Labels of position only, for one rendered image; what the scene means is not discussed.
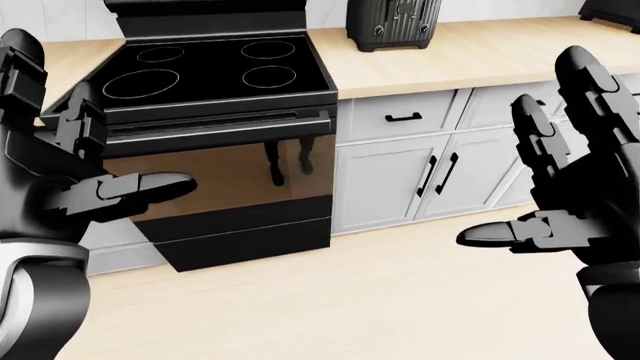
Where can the light wood countertop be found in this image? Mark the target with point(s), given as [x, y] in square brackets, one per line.
[400, 56]

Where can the black toaster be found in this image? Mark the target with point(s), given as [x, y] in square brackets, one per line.
[393, 23]

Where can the black electric stove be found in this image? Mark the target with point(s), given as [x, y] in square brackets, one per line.
[215, 123]

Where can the grey cabinet drawer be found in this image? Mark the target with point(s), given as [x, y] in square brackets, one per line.
[400, 116]
[505, 107]

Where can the grey cabinet door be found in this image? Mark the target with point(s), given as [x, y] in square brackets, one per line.
[470, 172]
[385, 180]

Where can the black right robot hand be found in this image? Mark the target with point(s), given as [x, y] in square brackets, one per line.
[600, 180]

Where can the black countertop appliance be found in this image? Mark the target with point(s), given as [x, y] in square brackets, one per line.
[611, 14]

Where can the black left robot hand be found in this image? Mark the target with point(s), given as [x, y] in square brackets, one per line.
[35, 180]

